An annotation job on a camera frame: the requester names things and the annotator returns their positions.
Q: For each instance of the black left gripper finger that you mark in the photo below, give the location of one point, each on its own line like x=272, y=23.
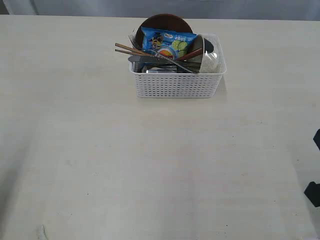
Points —
x=312, y=192

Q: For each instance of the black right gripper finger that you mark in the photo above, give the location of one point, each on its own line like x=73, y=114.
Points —
x=316, y=138

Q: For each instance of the blue chips bag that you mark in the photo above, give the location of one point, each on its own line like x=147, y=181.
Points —
x=168, y=43

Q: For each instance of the silver table knife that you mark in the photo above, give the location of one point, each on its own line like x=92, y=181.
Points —
x=161, y=61

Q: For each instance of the brown round plate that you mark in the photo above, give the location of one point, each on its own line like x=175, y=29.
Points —
x=160, y=22

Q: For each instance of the silver metal fork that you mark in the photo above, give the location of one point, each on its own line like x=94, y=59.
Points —
x=159, y=56

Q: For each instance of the white perforated plastic basket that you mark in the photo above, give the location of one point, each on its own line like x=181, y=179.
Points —
x=178, y=85

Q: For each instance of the white bowl dark rim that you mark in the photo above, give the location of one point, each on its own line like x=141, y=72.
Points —
x=208, y=60

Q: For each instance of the reddish brown wooden spoon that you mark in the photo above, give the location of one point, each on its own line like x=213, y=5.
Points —
x=190, y=55

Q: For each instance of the shiny metal container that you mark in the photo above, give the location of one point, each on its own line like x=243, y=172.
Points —
x=165, y=69

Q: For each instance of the upper wooden chopstick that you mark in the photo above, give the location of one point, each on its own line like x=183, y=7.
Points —
x=133, y=50

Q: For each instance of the wooden chopstick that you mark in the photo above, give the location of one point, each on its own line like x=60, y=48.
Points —
x=133, y=50
x=129, y=53

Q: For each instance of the lower wooden chopstick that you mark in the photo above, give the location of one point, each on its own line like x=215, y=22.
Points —
x=129, y=53

